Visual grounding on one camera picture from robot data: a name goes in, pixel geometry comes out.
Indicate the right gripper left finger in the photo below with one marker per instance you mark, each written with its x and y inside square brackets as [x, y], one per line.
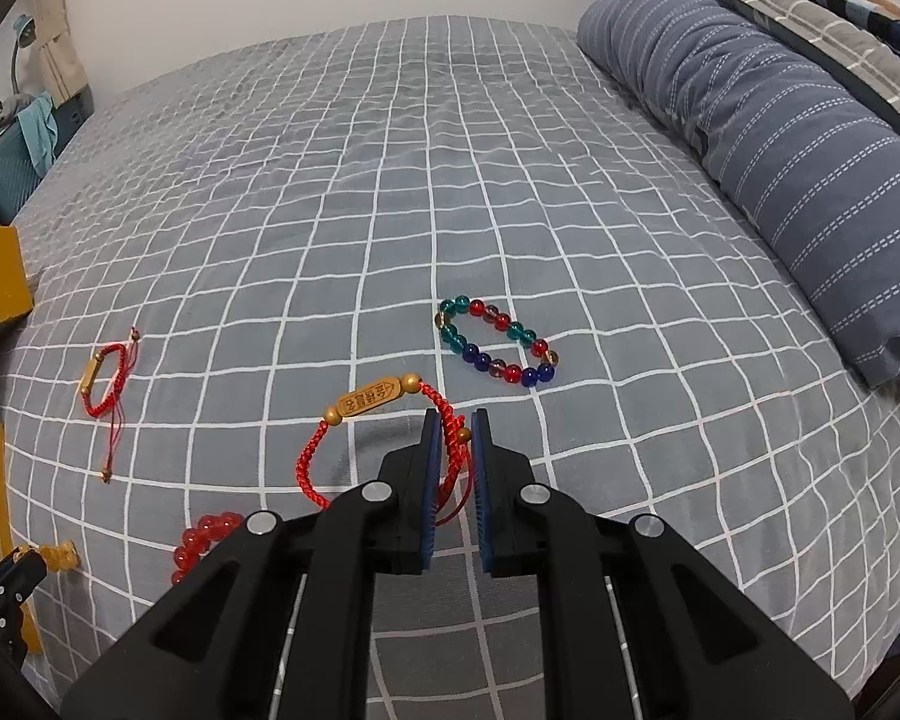
[275, 620]

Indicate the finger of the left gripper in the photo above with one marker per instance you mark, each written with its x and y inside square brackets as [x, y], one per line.
[20, 574]

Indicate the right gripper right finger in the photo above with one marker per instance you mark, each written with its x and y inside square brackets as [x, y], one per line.
[636, 623]

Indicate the grey checked bed sheet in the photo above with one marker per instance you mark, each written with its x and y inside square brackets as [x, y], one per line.
[225, 251]

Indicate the teal suitcase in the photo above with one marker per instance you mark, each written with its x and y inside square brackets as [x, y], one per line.
[18, 175]

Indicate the light blue cloth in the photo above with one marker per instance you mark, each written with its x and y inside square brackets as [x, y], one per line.
[39, 132]

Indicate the blue striped rolled duvet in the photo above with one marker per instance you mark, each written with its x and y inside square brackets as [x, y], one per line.
[812, 169]

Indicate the beige curtain left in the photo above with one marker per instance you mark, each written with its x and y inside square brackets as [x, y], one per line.
[60, 67]

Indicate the blue desk lamp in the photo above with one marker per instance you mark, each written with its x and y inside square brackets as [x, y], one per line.
[25, 33]

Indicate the grey checked pillow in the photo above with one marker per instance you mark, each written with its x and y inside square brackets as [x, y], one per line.
[859, 60]

